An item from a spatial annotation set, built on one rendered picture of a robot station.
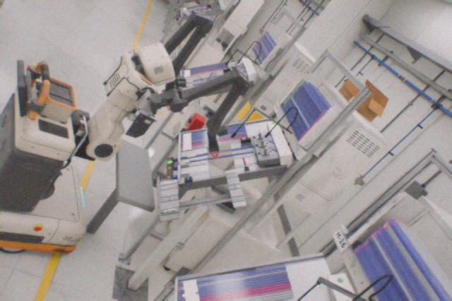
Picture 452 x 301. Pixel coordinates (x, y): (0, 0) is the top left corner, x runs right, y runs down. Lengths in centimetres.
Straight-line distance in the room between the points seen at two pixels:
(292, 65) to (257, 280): 243
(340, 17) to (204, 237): 380
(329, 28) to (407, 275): 446
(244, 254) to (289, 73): 178
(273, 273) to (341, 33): 434
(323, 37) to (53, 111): 421
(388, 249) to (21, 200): 180
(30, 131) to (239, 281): 120
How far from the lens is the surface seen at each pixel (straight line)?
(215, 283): 193
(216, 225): 279
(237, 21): 701
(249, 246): 297
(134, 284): 280
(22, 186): 231
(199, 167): 269
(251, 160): 267
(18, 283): 256
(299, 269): 196
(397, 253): 168
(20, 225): 247
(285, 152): 257
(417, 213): 188
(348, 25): 580
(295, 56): 384
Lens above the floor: 198
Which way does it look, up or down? 21 degrees down
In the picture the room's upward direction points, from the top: 40 degrees clockwise
